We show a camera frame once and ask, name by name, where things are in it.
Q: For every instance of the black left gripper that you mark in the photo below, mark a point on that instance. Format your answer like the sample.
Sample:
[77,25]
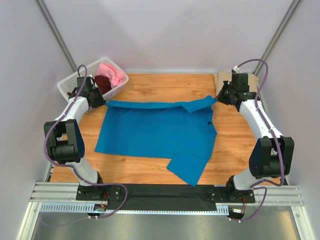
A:
[96,99]

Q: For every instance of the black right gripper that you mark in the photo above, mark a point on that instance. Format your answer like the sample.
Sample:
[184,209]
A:
[225,94]

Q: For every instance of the blue t shirt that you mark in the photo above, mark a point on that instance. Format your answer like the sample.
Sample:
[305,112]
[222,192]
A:
[182,132]

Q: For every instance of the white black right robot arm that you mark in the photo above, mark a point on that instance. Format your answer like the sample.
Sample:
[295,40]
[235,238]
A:
[272,155]

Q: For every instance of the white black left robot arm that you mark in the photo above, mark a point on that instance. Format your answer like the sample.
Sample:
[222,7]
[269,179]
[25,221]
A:
[64,145]

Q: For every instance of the dark red t shirt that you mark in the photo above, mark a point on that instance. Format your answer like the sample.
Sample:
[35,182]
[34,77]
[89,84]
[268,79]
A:
[102,82]

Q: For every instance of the folded beige t shirt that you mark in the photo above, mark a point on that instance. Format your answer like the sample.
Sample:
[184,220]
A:
[225,75]

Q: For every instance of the pink t shirt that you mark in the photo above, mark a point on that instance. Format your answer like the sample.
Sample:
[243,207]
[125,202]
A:
[116,77]

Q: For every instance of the white perforated plastic basket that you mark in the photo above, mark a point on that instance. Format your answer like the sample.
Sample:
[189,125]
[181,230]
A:
[68,84]

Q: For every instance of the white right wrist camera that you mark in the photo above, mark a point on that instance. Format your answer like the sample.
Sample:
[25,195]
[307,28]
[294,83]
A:
[235,69]

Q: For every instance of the left aluminium corner post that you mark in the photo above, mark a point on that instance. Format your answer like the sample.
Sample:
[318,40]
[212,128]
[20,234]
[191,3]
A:
[44,10]

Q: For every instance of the aluminium corner post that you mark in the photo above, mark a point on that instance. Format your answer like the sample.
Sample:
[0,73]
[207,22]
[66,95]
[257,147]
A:
[285,21]
[44,10]

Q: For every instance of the right aluminium corner post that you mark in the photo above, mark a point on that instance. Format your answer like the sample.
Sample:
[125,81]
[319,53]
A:
[285,21]

